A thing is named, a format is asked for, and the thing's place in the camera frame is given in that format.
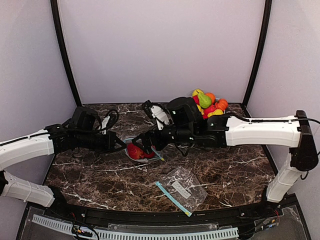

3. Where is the black front table rail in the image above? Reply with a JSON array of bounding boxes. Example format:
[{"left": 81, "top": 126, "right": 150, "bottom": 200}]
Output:
[{"left": 44, "top": 191, "right": 288, "bottom": 232}]

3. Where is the red tomato with stem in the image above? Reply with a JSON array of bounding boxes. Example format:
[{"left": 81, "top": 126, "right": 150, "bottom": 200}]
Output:
[{"left": 141, "top": 151, "right": 156, "bottom": 159}]

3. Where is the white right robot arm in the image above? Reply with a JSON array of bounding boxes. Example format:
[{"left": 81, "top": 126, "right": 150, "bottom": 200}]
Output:
[{"left": 132, "top": 96, "right": 319, "bottom": 203}]

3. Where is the black right frame post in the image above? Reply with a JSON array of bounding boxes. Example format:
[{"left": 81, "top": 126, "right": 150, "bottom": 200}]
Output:
[{"left": 242, "top": 0, "right": 273, "bottom": 108}]

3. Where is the orange pumpkin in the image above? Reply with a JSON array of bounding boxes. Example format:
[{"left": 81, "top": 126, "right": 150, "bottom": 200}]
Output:
[{"left": 215, "top": 98, "right": 229, "bottom": 112}]

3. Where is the yellow lemon right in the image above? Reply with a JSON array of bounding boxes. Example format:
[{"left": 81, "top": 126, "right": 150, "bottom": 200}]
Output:
[{"left": 207, "top": 109, "right": 225, "bottom": 118}]

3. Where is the red apple back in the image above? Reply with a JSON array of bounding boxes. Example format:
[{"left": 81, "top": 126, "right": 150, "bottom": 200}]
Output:
[{"left": 192, "top": 95, "right": 200, "bottom": 105}]

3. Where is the black left frame post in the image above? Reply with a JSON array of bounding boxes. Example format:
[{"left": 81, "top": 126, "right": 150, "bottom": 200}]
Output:
[{"left": 50, "top": 0, "right": 82, "bottom": 107}]

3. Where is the yellow fruit back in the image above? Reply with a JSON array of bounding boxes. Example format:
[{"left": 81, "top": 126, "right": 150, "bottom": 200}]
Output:
[{"left": 192, "top": 88, "right": 204, "bottom": 97}]

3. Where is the clear zip bag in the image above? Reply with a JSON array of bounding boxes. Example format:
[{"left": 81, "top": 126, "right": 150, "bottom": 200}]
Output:
[
  {"left": 123, "top": 137, "right": 165, "bottom": 163},
  {"left": 155, "top": 166, "right": 208, "bottom": 217}
]

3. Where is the green pear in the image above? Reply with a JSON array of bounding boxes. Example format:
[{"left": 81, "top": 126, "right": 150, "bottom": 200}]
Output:
[{"left": 197, "top": 92, "right": 212, "bottom": 109}]

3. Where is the white slotted cable duct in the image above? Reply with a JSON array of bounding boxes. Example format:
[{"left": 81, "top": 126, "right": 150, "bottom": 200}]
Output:
[{"left": 31, "top": 214, "right": 240, "bottom": 240}]

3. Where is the red wrinkled fruit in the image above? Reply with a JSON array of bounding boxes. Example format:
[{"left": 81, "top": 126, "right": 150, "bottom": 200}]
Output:
[{"left": 127, "top": 143, "right": 143, "bottom": 160}]

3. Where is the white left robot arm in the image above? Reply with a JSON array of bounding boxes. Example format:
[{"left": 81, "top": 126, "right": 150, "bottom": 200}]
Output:
[{"left": 0, "top": 106, "right": 126, "bottom": 208}]

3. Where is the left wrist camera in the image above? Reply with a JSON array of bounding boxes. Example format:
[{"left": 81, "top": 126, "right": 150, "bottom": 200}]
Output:
[{"left": 101, "top": 109, "right": 119, "bottom": 135}]

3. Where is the orange fruit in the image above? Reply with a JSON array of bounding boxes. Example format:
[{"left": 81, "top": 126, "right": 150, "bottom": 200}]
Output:
[{"left": 205, "top": 92, "right": 216, "bottom": 104}]

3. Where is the black frame post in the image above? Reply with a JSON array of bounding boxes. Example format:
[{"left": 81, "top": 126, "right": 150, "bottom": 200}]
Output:
[
  {"left": 242, "top": 0, "right": 273, "bottom": 108},
  {"left": 50, "top": 0, "right": 82, "bottom": 107}
]

